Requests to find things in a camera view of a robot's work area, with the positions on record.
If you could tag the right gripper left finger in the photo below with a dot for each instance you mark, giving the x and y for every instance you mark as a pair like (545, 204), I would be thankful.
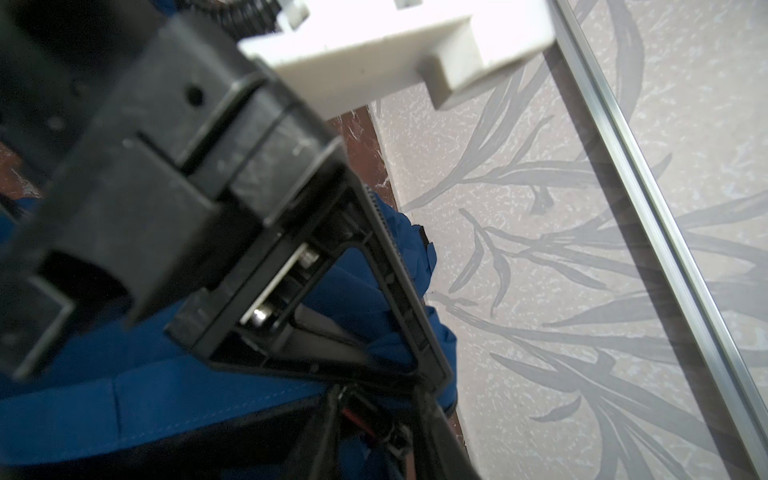
(315, 455)

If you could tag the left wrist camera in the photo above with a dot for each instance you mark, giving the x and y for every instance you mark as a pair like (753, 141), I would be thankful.
(341, 55)

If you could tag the blue zip-up jacket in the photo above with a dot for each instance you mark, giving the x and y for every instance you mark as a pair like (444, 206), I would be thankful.
(110, 394)

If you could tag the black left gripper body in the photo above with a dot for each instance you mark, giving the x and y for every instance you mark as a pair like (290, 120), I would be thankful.
(172, 168)

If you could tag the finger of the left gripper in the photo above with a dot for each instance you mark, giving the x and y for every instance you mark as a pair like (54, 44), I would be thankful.
(324, 295)

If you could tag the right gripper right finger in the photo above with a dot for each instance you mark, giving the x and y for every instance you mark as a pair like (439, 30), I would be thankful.
(438, 454)

